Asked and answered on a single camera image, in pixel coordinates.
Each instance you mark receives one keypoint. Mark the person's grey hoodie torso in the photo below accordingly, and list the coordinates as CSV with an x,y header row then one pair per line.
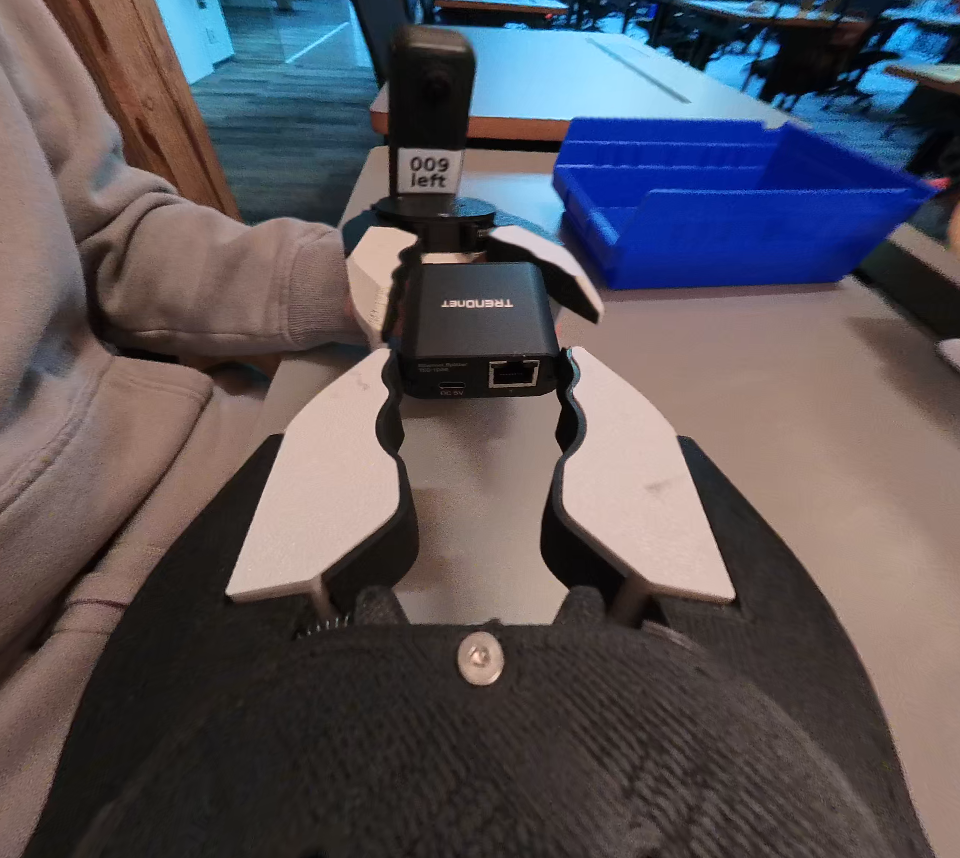
x,y
75,461

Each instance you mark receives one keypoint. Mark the blue plastic bin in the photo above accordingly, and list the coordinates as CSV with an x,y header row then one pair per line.
x,y
750,236

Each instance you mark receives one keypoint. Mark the person's left forearm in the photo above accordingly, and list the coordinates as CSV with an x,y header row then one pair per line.
x,y
225,281

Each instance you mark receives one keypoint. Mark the black network splitter box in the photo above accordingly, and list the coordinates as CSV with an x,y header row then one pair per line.
x,y
472,326

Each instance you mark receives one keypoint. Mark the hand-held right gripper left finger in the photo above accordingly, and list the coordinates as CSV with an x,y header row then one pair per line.
x,y
322,483

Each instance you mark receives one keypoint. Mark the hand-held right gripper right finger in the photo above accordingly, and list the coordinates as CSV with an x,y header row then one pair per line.
x,y
637,491

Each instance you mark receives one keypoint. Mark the wooden post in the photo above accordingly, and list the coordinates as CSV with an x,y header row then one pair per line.
x,y
112,11

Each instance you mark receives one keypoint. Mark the wooden background desk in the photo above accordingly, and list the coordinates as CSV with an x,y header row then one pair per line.
x,y
510,3

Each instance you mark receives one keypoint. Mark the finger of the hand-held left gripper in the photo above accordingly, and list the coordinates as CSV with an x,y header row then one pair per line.
x,y
371,281
555,266

